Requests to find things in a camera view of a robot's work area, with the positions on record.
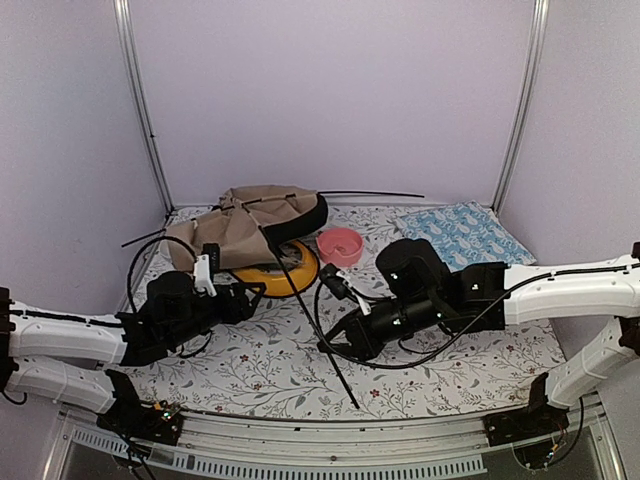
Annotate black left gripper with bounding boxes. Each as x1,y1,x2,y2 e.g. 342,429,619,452
167,282,266,349

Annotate beige pet tent fabric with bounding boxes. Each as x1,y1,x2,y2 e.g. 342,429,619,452
166,185,320,272

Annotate aluminium left corner post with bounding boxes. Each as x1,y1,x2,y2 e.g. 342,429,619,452
113,0,174,216

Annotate blue snowman print cushion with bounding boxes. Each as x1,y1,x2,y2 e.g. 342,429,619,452
399,201,536,271

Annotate pink pet bowl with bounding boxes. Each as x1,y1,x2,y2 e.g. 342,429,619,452
316,228,364,267

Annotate floral white table mat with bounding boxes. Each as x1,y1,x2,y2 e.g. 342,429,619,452
112,202,576,421

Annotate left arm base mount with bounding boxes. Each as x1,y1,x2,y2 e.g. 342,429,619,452
96,369,184,446

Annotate aluminium right corner post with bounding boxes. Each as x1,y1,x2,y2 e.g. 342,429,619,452
491,0,550,216

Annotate yellow bear bowl stand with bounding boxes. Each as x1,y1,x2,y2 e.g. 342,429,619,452
230,240,320,299

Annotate aluminium front rail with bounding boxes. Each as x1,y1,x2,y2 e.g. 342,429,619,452
43,394,631,479

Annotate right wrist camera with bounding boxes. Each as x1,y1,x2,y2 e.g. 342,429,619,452
319,263,372,315

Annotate aluminium corner post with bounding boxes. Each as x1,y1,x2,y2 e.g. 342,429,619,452
491,0,550,216
113,0,174,216

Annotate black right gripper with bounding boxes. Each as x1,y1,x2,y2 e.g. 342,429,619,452
318,291,442,361

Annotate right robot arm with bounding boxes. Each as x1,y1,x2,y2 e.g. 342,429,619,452
318,239,639,436

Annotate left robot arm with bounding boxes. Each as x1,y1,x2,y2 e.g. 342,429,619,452
1,271,266,434

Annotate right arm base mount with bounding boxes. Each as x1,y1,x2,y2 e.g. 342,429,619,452
482,373,569,446

